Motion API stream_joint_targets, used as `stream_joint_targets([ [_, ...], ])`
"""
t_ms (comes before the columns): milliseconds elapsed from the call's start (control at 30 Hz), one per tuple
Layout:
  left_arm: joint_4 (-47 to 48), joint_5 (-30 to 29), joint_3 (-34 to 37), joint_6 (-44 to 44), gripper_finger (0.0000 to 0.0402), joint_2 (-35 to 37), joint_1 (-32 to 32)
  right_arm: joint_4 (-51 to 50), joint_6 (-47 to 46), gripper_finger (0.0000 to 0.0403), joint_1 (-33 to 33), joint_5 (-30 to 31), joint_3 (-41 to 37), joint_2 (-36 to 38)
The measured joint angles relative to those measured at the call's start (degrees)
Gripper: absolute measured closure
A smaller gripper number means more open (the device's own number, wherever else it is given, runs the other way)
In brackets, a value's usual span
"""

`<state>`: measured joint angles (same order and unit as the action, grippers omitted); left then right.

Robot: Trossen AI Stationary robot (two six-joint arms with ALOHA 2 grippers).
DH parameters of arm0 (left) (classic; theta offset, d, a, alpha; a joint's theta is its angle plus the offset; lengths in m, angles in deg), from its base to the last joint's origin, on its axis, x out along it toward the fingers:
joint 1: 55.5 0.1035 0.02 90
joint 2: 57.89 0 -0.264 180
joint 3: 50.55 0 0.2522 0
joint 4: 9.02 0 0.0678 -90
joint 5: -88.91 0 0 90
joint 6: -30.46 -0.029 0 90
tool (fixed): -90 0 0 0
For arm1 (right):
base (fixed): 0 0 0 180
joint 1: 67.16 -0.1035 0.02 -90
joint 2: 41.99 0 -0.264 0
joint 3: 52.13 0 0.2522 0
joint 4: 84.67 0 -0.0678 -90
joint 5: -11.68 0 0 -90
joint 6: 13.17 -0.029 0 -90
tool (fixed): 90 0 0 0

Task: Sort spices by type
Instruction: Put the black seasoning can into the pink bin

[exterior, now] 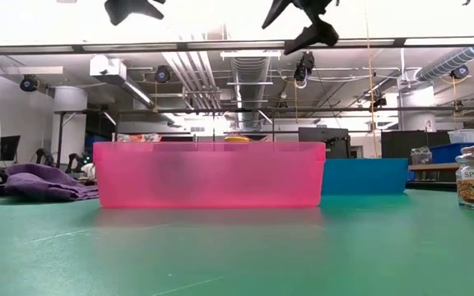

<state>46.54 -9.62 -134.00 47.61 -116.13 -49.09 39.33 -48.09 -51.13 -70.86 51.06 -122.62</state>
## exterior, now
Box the clear storage tub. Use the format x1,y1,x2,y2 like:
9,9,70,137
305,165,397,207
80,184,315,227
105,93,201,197
448,128,474,145

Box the silver spiral ceiling duct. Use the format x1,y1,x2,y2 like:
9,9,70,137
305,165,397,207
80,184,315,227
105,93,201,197
416,25,474,82

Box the white ceiling unit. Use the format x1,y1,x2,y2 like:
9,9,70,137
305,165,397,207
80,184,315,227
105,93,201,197
89,54,128,79

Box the wooden background table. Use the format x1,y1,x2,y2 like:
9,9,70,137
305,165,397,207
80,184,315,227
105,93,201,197
408,162,461,172

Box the black computer monitor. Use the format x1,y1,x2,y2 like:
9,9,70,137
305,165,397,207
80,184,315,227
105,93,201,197
0,134,21,162

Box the black hanging ceiling device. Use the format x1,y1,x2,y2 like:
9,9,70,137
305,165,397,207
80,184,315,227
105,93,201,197
293,51,316,90

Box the silver ribbed ventilation duct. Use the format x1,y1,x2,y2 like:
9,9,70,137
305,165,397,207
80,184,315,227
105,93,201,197
230,55,272,129

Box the green table mat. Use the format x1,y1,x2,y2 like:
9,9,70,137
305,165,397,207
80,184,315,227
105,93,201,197
0,188,474,296

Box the purple folded cloth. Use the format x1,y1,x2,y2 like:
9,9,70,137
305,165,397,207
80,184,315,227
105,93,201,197
4,163,100,202

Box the blue storage tub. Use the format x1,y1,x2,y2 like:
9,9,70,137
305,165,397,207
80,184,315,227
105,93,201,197
429,141,474,164

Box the black horizontal beam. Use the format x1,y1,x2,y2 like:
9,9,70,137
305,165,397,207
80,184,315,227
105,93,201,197
53,105,474,117

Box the large blue plastic bin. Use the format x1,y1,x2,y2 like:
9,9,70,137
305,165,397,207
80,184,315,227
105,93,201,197
321,158,410,195

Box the colourful printed package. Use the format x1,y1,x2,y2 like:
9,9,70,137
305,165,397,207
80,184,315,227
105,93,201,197
116,132,163,143

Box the crumpled clear bag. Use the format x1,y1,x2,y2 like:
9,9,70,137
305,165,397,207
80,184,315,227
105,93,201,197
409,146,433,166

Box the yellow hanging cable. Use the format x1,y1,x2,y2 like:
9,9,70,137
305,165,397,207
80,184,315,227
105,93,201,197
363,0,380,160

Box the black overhead frame bar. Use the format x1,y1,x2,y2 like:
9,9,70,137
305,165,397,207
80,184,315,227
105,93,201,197
0,37,474,56

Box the pink translucent plastic bin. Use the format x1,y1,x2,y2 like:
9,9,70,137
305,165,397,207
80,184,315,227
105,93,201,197
92,141,327,209

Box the black equipment box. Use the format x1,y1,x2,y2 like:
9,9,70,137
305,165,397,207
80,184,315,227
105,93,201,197
297,127,351,160

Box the black cabinet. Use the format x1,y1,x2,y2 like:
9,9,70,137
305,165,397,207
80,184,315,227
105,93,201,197
380,130,452,160

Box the black hanging cable reel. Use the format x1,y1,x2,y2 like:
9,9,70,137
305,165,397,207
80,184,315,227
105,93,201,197
18,74,40,93
154,65,171,84
450,64,470,81

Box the white round pillar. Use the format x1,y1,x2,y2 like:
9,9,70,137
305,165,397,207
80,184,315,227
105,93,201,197
51,86,89,168
399,84,438,132

